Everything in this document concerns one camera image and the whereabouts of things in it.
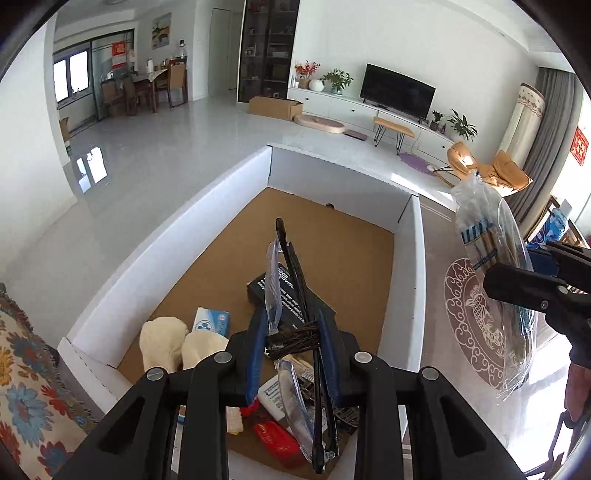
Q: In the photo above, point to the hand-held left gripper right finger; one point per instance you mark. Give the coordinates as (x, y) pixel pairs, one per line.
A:
(330, 360)

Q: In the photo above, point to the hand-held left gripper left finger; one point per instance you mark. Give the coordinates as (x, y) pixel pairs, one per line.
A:
(256, 360)

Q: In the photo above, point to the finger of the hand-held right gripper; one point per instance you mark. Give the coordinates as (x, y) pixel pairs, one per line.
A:
(521, 288)
(563, 265)

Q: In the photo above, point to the cream knit glove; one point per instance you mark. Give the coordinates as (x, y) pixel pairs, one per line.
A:
(161, 341)
(203, 348)

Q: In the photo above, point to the blue white ointment box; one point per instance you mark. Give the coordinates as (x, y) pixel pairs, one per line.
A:
(210, 321)

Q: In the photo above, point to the black carton box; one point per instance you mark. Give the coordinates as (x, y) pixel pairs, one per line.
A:
(256, 288)

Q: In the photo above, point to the clear bag of sticks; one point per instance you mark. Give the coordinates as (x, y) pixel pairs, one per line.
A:
(485, 221)

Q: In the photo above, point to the red snack packet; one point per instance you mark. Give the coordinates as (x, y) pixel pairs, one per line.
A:
(277, 436)

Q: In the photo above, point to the white cardboard box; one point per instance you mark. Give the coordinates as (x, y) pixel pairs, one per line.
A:
(184, 254)

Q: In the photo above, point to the orange lounge chair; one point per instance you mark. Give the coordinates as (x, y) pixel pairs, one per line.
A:
(508, 177)

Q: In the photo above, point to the grey curtain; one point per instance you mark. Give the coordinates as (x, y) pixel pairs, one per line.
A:
(549, 138)

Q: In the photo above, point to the covered standing air conditioner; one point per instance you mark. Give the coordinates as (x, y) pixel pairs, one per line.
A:
(524, 120)

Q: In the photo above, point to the purple floor mat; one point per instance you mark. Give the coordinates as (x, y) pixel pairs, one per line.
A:
(415, 162)

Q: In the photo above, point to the large leafy potted plant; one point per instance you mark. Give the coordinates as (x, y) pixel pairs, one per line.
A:
(461, 127)

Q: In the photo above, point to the small potted plant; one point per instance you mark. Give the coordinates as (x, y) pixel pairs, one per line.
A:
(436, 121)

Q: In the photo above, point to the wooden bench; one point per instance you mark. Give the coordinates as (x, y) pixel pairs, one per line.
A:
(392, 124)

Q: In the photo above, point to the floral blanket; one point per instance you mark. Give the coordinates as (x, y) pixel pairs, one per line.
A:
(32, 392)

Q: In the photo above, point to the black television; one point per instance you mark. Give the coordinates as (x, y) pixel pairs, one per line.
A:
(397, 92)

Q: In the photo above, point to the beige round pet bed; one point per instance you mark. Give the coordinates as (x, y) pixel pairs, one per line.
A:
(318, 124)

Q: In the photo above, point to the brown cardboard box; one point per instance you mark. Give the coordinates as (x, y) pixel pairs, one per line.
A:
(274, 108)

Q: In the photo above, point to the white television console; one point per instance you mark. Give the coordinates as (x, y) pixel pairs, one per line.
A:
(341, 106)

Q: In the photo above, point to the white round vase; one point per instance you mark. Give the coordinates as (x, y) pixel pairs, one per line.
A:
(316, 86)

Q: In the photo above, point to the bushy green potted plant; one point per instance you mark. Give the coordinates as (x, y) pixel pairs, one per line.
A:
(337, 79)

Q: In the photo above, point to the red flower vase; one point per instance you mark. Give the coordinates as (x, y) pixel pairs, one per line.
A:
(304, 71)

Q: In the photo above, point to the wooden dining chair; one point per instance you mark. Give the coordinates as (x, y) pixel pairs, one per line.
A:
(175, 81)

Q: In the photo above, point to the wooden dining table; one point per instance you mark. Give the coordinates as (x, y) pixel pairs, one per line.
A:
(147, 78)

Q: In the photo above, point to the dark display cabinet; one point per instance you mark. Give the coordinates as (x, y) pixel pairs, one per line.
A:
(268, 50)

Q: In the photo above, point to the white door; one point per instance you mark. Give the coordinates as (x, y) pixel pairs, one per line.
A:
(226, 50)

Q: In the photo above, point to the red door poster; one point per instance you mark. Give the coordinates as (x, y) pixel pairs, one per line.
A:
(120, 55)

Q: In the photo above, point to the red wall hanging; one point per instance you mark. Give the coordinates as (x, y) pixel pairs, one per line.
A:
(581, 145)

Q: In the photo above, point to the framed wall painting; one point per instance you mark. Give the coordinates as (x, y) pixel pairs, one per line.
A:
(161, 31)

